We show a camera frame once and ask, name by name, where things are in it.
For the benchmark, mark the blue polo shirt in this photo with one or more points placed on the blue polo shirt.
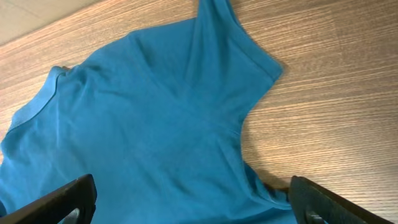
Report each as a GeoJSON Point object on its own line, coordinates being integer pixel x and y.
{"type": "Point", "coordinates": [156, 119]}

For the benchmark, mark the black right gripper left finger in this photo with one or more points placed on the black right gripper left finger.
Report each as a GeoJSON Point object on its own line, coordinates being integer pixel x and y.
{"type": "Point", "coordinates": [71, 203]}

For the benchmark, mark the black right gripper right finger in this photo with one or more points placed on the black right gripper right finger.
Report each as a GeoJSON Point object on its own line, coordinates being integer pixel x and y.
{"type": "Point", "coordinates": [314, 204]}

